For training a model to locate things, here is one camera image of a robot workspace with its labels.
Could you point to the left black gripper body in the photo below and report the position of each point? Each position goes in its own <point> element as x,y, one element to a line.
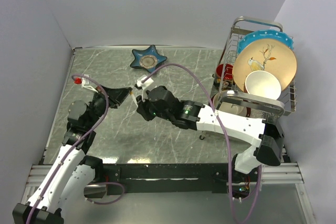
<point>99,106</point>

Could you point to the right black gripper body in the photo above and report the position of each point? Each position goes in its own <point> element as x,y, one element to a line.
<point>149,110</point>

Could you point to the white marker yellow tip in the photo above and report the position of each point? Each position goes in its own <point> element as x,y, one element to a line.
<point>134,99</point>

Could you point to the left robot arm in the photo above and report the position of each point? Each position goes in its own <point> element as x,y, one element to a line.
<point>73,168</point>

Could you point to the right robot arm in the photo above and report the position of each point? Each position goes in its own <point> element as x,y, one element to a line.
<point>265,139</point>

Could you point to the blue star-shaped dish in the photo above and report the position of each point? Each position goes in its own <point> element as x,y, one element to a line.
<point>148,59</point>

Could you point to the red cup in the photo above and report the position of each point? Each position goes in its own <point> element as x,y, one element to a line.
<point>223,73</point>

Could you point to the red rimmed bowl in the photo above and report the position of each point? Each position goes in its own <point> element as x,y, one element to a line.
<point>231,108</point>

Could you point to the white bowl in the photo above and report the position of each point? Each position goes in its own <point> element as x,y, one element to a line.
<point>263,84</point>

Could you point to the metal dish rack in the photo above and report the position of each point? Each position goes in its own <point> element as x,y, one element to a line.
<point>261,108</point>

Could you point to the tan bird plate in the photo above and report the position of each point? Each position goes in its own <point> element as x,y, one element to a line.
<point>269,55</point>

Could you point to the blue dotted plate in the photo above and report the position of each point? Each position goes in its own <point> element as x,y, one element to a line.
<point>264,34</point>

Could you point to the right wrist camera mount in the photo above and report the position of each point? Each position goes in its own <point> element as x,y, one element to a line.
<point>145,84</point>

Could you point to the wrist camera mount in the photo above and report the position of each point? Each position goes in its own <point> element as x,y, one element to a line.
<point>84,82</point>
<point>145,84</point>

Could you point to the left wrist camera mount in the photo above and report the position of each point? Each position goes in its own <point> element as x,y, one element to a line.
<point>84,82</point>

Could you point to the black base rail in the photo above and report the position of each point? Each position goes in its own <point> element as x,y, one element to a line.
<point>166,178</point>

